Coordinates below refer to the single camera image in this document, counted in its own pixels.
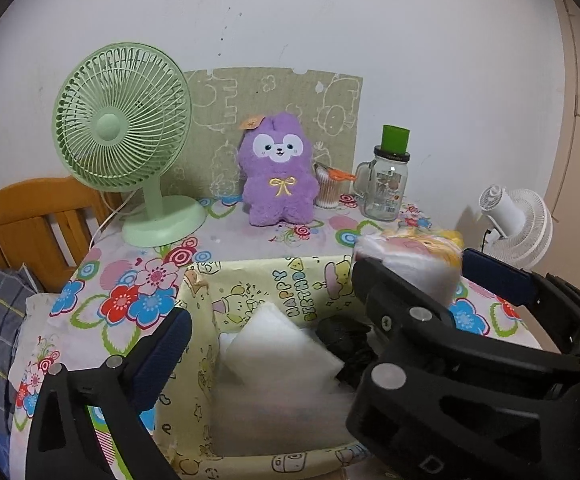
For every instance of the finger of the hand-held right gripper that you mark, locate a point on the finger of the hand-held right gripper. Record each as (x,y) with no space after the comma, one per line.
(495,270)
(400,305)

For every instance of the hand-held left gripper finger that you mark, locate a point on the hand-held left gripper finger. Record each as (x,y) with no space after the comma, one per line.
(162,355)

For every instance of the yellow cartoon printed storage box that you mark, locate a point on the yellow cartoon printed storage box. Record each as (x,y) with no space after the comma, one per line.
(195,385)

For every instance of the yellow cartoon tissue packet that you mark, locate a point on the yellow cartoon tissue packet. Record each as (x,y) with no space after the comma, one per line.
(420,265)

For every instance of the black fabric bundle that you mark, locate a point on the black fabric bundle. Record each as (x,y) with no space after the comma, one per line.
(340,340)

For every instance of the white standing fan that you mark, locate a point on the white standing fan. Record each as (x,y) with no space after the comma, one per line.
(520,225)

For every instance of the glass mug jar green lid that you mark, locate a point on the glass mug jar green lid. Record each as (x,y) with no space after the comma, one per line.
(385,190)

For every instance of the white bed cloth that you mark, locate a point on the white bed cloth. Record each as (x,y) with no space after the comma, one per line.
(40,315)

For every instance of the cotton swab container orange lid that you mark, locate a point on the cotton swab container orange lid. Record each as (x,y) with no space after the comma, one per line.
(327,192)

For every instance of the purple plush toy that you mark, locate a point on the purple plush toy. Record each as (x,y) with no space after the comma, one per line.
(280,195)

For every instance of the wooden bed headboard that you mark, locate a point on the wooden bed headboard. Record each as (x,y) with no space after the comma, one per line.
(20,210)

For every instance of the green desk fan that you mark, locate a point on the green desk fan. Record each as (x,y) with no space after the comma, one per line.
(120,125)

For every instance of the green cartoon printed board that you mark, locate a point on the green cartoon printed board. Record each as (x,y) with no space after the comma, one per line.
(290,90)

